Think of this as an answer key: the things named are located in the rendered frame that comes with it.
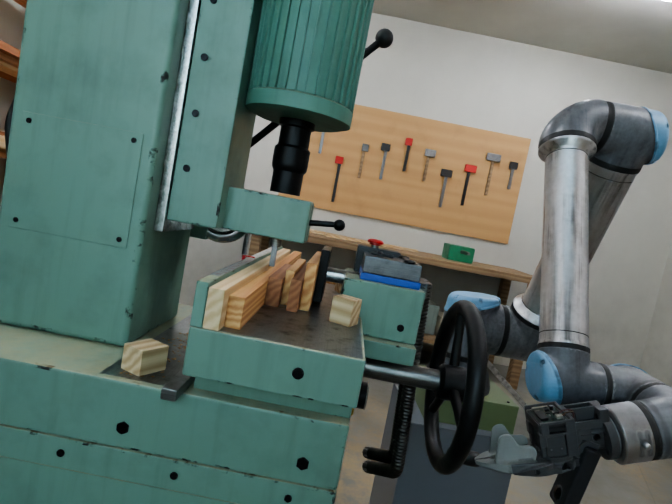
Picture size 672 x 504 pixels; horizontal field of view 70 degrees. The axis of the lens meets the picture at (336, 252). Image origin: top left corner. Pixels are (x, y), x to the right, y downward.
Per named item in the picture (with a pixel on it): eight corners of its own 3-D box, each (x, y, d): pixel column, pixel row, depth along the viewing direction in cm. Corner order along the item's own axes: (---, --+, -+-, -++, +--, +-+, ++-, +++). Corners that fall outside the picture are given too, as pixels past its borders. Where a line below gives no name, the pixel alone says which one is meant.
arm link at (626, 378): (588, 354, 93) (625, 376, 80) (647, 365, 92) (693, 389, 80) (577, 400, 93) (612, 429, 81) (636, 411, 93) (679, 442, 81)
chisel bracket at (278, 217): (302, 253, 77) (311, 201, 77) (217, 237, 77) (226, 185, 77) (306, 249, 85) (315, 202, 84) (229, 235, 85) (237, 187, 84)
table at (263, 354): (437, 426, 55) (447, 377, 55) (179, 376, 56) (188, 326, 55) (392, 314, 116) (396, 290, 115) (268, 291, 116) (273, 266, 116)
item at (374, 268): (419, 290, 78) (426, 257, 78) (353, 277, 79) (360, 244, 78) (409, 279, 91) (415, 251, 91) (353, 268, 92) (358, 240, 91)
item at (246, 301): (239, 330, 58) (245, 298, 57) (223, 327, 58) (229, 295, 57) (298, 267, 124) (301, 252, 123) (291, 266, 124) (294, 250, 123)
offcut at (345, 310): (357, 324, 72) (362, 299, 72) (349, 327, 69) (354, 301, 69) (337, 318, 74) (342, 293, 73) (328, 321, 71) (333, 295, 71)
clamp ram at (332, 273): (355, 309, 81) (365, 257, 80) (312, 301, 81) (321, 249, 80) (354, 300, 89) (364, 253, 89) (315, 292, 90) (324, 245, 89)
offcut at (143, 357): (138, 377, 63) (142, 351, 63) (120, 368, 65) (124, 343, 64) (165, 369, 67) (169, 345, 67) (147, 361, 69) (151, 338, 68)
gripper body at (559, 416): (519, 405, 80) (591, 395, 79) (525, 454, 80) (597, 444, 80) (536, 425, 72) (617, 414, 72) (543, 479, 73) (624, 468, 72)
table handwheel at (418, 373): (508, 296, 70) (455, 306, 98) (374, 271, 70) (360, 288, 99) (480, 505, 65) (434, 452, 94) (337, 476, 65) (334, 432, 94)
